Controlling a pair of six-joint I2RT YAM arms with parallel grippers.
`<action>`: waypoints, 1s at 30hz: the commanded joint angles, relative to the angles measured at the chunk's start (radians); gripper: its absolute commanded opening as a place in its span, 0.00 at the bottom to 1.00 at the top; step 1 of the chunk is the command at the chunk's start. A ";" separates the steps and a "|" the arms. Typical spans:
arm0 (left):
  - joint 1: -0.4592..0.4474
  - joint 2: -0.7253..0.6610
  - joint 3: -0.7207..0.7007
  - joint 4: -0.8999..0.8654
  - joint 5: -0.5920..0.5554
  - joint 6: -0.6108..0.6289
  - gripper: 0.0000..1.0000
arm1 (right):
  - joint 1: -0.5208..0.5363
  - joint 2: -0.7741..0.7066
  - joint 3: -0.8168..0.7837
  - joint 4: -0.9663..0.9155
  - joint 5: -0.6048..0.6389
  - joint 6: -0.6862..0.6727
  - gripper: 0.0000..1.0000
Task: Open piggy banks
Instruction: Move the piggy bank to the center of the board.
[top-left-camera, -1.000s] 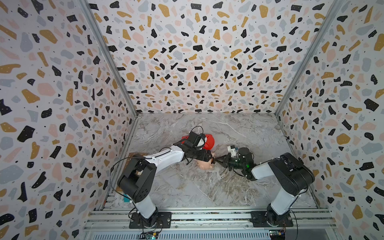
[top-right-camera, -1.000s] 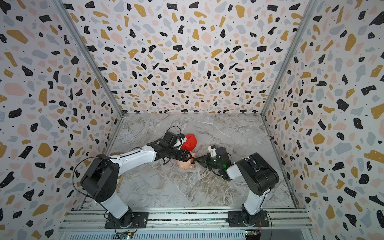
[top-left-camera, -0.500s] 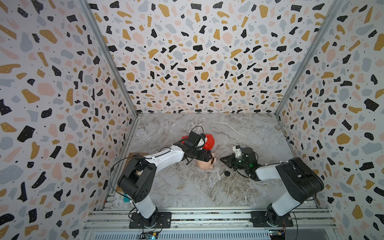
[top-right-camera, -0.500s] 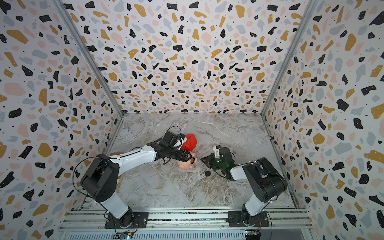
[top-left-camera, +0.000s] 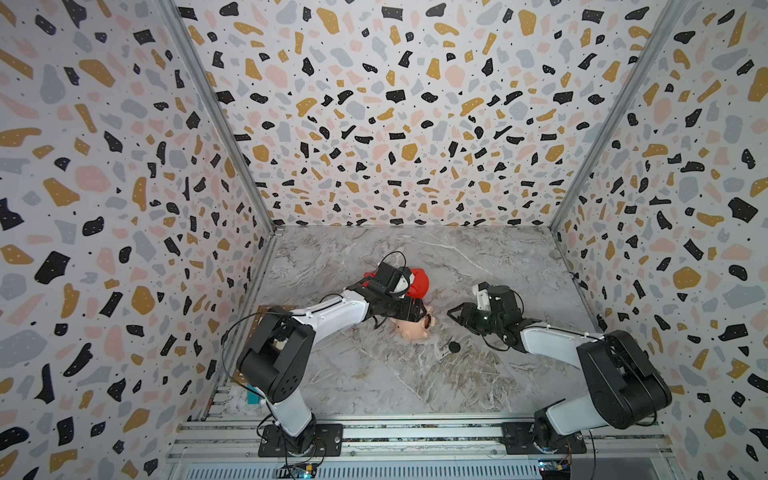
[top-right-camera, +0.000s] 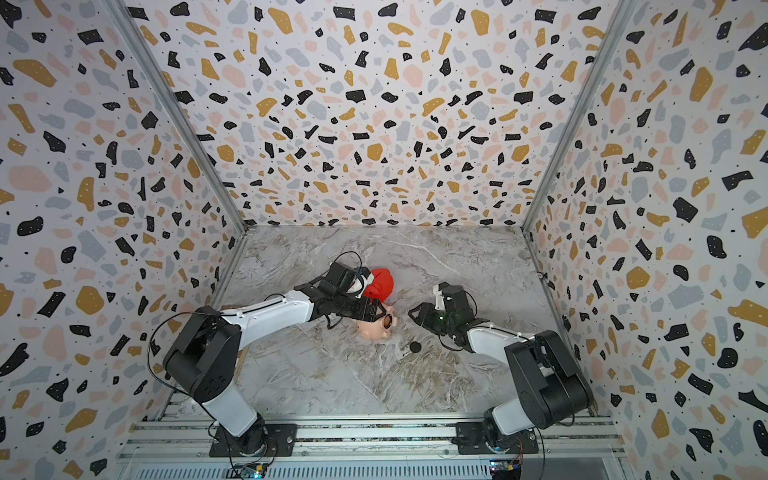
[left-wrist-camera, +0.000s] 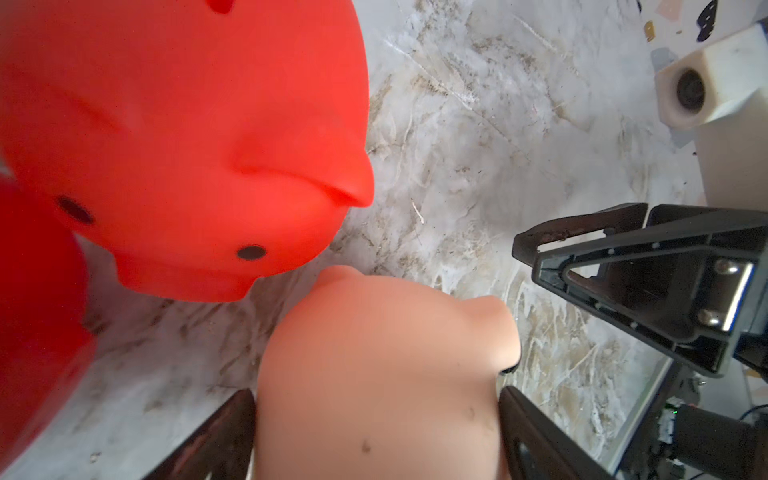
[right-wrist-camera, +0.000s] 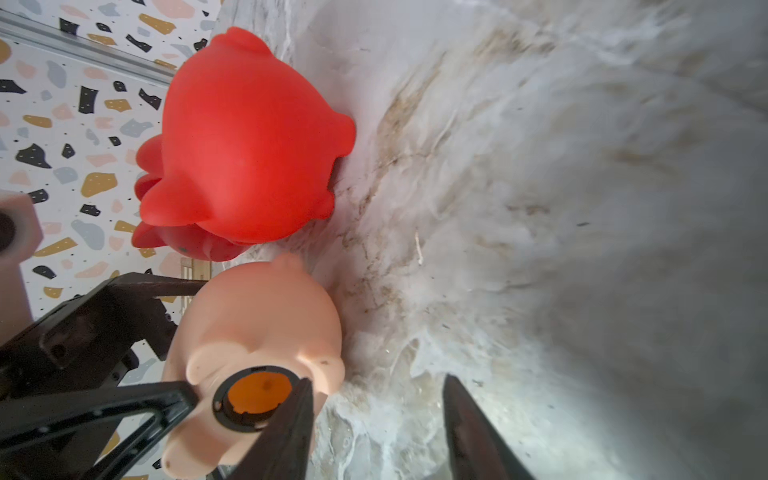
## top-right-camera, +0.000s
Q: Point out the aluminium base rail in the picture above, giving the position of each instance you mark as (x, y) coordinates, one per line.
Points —
(393, 446)

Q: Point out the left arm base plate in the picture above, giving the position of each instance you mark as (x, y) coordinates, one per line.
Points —
(260, 441)

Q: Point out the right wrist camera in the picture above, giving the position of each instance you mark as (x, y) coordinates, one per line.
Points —
(439, 295)

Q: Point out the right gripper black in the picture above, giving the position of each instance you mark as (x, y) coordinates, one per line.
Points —
(426, 311)

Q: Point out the pink piggy bank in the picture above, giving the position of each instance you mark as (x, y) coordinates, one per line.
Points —
(380, 329)

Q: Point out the circuit board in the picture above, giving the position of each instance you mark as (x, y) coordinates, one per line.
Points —
(252, 471)
(505, 470)

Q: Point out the left circuit board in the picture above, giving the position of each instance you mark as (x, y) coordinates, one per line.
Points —
(252, 471)

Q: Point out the right circuit board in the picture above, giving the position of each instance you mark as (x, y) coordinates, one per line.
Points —
(505, 470)

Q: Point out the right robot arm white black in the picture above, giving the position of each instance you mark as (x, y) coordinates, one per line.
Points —
(550, 386)

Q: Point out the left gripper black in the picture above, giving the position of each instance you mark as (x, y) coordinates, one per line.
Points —
(364, 314)

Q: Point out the wooden chessboard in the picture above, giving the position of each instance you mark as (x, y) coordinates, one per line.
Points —
(238, 315)

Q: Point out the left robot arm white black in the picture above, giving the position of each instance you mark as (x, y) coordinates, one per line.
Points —
(202, 359)

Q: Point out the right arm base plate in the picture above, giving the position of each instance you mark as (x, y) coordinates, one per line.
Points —
(476, 438)

